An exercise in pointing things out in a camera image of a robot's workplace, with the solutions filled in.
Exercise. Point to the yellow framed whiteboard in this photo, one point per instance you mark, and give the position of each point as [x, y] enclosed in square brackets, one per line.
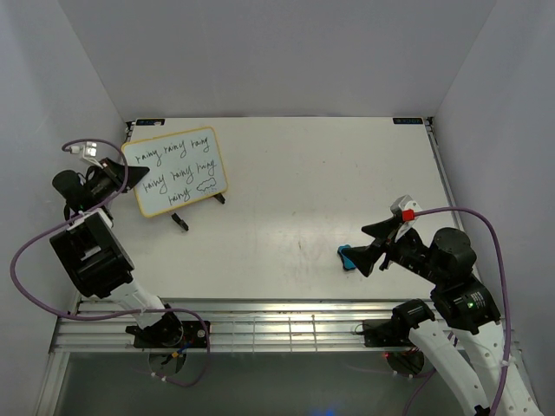
[184, 168]

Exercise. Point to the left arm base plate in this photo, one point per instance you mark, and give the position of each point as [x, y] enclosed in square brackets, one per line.
[187, 334]

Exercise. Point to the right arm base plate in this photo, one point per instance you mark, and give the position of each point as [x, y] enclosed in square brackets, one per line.
[380, 334]

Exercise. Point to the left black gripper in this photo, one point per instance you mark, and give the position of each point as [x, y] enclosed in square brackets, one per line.
[114, 170]

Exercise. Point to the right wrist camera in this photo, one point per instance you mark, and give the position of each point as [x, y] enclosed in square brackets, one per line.
[405, 208]

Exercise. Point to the aluminium rail frame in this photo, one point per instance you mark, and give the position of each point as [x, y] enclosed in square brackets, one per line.
[263, 267]

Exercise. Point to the right blue table label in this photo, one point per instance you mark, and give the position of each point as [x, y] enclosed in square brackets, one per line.
[407, 121]

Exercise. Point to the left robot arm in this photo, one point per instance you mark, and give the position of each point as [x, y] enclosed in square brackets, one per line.
[94, 259]

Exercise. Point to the blue table label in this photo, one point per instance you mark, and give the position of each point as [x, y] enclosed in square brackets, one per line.
[407, 121]
[150, 122]

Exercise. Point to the black wire whiteboard stand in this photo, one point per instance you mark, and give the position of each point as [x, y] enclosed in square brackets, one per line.
[181, 216]

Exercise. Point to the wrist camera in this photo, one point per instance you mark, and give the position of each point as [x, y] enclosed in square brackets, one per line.
[405, 208]
[87, 152]

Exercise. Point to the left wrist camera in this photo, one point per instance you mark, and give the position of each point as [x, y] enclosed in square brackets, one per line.
[87, 152]

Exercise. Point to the left blue table label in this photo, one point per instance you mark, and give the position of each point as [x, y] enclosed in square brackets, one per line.
[150, 122]

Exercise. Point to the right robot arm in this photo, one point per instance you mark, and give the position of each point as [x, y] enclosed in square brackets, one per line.
[462, 333]

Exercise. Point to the blue whiteboard eraser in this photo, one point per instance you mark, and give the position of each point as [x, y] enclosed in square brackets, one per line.
[347, 264]

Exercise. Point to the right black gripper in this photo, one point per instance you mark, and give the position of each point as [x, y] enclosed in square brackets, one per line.
[363, 256]

